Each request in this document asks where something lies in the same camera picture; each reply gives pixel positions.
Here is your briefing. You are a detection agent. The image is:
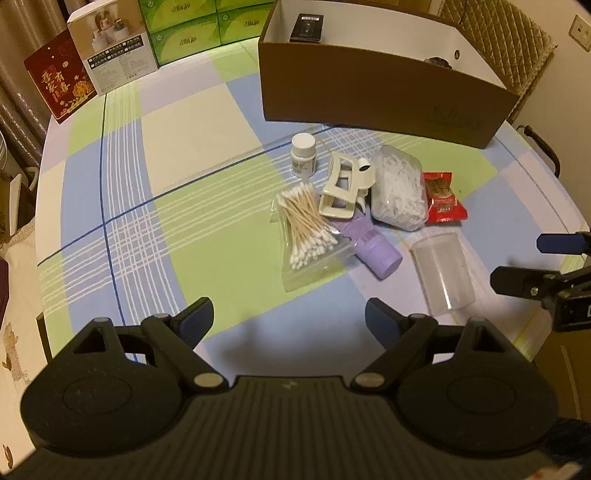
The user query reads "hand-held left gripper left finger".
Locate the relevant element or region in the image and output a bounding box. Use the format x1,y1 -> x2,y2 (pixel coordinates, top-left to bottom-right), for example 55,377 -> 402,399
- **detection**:
55,296 -> 230,395

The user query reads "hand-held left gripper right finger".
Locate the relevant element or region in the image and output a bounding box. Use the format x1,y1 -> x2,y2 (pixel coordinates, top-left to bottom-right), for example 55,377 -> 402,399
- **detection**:
349,298 -> 536,395

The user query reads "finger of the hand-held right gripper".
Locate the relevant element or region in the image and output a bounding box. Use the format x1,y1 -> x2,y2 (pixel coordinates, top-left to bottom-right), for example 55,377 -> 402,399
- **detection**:
490,265 -> 561,303
536,232 -> 591,256

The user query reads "clear plastic cup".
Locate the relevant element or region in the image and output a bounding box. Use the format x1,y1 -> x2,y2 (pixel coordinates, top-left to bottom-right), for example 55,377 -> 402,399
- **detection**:
411,232 -> 476,317

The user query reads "purple cream tube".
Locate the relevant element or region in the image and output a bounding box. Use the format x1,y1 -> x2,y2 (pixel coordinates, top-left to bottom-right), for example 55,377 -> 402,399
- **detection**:
330,203 -> 403,281

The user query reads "red snack packet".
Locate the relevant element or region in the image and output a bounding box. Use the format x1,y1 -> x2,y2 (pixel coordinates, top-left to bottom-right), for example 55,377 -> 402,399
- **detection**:
422,172 -> 468,225

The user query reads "bag of cotton swabs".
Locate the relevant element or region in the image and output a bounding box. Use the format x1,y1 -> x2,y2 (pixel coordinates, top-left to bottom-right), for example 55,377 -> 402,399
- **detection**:
270,182 -> 358,292

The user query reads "clear box of floss picks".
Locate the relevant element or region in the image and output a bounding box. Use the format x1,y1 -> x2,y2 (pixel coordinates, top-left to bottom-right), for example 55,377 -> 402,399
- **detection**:
369,144 -> 428,232

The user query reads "cream hair claw clip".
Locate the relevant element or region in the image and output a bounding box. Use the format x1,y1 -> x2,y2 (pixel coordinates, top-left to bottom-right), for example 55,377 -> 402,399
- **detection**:
318,152 -> 377,219

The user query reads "white pill bottle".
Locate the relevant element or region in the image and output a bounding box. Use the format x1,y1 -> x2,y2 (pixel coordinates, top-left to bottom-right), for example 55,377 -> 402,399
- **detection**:
291,133 -> 318,178

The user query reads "brown cardboard box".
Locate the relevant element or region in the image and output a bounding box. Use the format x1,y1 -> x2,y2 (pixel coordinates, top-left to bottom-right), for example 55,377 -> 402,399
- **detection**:
257,0 -> 522,149

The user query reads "plaid cloth covered desktop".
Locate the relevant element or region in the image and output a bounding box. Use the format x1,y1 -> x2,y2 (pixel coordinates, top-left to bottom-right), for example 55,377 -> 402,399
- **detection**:
34,39 -> 583,384

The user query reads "dark cloth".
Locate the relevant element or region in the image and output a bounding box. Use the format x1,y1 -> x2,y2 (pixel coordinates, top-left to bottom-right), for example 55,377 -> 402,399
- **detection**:
542,415 -> 591,480

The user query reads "beige printed cloth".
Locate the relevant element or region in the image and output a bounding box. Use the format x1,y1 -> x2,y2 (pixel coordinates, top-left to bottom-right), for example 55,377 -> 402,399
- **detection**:
0,217 -> 51,462

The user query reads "quilted tan chair cover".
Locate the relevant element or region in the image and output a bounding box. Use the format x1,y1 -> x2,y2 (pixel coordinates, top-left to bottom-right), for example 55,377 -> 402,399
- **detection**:
436,0 -> 558,123

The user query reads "cardboard carton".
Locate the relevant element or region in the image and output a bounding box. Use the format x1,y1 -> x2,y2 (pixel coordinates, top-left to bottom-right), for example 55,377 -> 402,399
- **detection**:
0,173 -> 37,241

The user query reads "brown curtain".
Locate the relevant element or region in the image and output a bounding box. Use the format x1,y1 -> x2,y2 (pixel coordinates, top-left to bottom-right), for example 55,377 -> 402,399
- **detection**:
0,0 -> 141,171

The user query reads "red gift box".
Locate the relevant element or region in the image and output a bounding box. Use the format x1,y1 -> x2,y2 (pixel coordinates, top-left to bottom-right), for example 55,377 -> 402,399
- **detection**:
24,31 -> 98,125

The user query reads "white product box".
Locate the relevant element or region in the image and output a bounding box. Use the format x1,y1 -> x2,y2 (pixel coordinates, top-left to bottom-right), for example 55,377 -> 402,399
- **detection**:
67,0 -> 160,96

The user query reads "small black box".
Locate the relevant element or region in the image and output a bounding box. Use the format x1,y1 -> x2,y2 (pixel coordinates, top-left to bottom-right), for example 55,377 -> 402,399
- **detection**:
290,13 -> 325,44

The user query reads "wall socket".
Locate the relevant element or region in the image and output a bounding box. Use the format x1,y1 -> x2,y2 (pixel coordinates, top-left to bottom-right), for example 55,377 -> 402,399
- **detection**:
570,14 -> 591,47

